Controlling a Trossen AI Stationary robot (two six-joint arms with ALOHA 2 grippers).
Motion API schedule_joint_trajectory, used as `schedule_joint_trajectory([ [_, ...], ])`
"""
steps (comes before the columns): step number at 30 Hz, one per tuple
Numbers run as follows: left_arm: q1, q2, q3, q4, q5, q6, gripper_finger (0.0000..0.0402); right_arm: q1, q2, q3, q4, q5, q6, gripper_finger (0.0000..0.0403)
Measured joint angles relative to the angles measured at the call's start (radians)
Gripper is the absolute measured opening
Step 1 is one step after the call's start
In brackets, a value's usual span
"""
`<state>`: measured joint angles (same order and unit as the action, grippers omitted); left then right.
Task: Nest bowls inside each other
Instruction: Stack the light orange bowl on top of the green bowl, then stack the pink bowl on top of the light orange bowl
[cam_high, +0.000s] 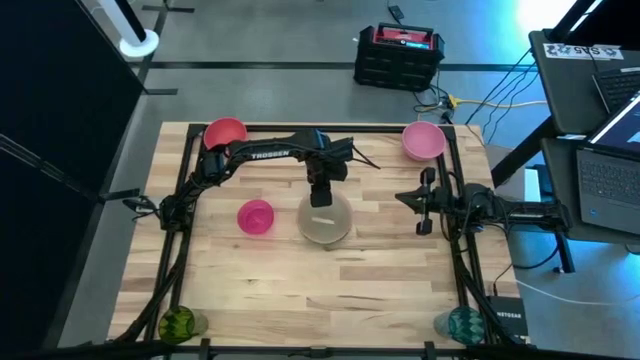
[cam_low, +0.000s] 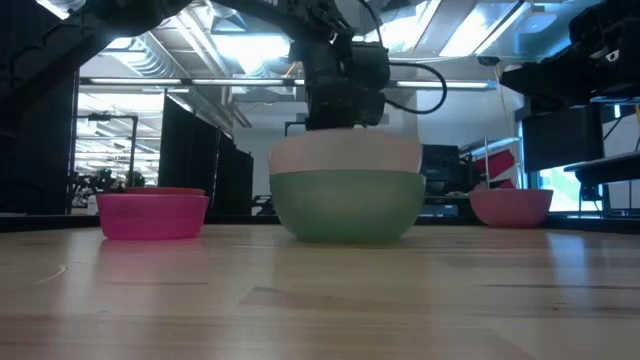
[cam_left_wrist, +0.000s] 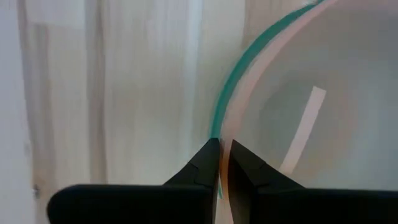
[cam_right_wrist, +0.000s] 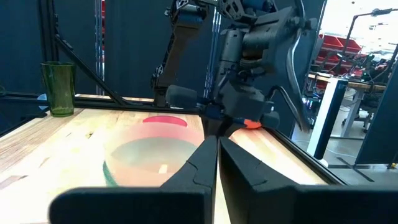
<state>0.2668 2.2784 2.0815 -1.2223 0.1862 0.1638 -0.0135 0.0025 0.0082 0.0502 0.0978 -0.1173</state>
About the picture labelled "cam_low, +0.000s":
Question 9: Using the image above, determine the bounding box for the salmon pink bowl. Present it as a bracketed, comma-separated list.
[468, 188, 555, 230]

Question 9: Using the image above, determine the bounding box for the tall black side panel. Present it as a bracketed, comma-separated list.
[0, 69, 81, 216]

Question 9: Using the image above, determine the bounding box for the black partition wall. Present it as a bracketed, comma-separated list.
[157, 93, 255, 217]

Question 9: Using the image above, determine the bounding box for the black monitor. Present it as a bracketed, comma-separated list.
[521, 103, 605, 174]

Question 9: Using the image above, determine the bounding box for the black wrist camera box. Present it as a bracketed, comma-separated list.
[349, 41, 392, 92]

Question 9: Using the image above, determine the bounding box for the silver ventilation duct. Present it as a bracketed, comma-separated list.
[127, 32, 254, 129]

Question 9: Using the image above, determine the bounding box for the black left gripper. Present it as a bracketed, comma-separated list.
[301, 40, 387, 132]

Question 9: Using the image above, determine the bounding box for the long ceiling light bar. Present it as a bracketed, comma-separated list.
[79, 76, 497, 92]

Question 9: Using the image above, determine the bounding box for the large green bowl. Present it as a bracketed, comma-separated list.
[269, 168, 427, 245]

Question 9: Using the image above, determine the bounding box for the red and white object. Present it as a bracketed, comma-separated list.
[485, 148, 517, 190]

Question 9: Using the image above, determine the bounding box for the pale pink bowl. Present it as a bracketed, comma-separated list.
[268, 127, 424, 175]

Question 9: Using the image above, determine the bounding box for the black equipment box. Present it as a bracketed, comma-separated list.
[420, 143, 474, 197]

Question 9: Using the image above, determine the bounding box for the magenta translucent bowl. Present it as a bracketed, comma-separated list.
[95, 193, 210, 242]

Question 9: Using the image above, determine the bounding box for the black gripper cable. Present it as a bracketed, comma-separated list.
[355, 0, 448, 116]

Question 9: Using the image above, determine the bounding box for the black pipe frame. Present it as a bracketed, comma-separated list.
[76, 113, 140, 187]

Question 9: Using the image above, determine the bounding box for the black desk shelf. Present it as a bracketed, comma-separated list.
[563, 151, 640, 187]

